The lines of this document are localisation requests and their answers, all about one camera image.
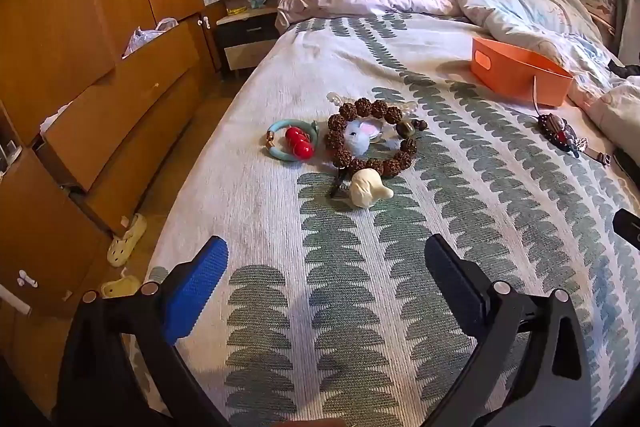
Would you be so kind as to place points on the small plush bunny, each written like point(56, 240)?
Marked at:
point(357, 137)

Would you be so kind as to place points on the clear pearl hair clip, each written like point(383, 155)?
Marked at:
point(336, 98)

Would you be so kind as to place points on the white plastic bag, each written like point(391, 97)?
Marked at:
point(147, 34)

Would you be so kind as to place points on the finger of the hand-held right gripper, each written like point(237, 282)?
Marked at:
point(628, 227)

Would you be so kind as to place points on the pale yellow slipper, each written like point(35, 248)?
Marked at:
point(120, 286)
point(125, 242)

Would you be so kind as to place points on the leaf patterned bed sheet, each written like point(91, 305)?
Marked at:
point(300, 132)

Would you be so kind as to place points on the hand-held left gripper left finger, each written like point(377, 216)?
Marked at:
point(200, 287)

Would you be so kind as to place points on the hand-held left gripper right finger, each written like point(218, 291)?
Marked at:
point(457, 279)

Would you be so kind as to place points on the red bead charm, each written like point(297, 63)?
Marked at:
point(299, 142)

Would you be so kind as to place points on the black tassel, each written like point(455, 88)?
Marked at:
point(339, 183)

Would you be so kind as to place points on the wooden nightstand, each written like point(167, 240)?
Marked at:
point(245, 52)

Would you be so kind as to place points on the cream carved figurine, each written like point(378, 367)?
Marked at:
point(367, 189)

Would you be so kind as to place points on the wooden wardrobe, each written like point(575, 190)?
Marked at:
point(75, 7)

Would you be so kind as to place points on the orange plastic basket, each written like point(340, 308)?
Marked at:
point(505, 72)

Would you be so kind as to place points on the black cloth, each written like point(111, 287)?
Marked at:
point(625, 69)

